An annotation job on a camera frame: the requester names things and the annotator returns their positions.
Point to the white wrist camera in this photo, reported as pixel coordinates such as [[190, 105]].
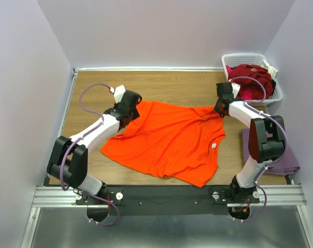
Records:
[[235, 89], [117, 93]]

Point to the folded purple t shirt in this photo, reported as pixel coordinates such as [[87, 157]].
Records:
[[283, 160]]

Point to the orange t shirt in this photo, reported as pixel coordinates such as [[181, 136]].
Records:
[[169, 140]]

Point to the pink garment in basket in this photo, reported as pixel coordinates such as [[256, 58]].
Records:
[[245, 94]]

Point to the dark red shirt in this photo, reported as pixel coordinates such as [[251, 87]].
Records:
[[256, 72]]

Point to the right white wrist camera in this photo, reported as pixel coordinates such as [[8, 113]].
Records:
[[235, 89]]

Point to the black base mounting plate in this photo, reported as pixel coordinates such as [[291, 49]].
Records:
[[135, 200]]

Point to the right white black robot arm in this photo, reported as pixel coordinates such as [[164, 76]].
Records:
[[243, 187]]

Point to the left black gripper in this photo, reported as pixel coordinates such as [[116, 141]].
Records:
[[135, 114]]

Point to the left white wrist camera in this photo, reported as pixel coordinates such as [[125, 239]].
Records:
[[117, 93]]

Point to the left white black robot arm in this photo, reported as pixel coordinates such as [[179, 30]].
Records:
[[69, 157]]

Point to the white garment in basket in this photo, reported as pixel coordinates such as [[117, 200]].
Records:
[[271, 70]]

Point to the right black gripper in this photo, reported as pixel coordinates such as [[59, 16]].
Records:
[[215, 108]]

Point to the white plastic laundry basket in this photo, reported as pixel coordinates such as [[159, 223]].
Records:
[[233, 60]]

